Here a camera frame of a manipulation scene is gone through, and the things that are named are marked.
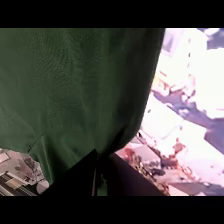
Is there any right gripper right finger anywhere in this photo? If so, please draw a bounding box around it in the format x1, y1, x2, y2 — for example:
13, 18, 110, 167
98, 152, 166, 197

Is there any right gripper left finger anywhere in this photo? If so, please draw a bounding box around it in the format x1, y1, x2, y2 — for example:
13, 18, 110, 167
42, 148, 100, 197

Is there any dark green garment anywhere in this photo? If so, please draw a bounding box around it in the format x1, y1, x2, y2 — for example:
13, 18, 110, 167
0, 27, 167, 197

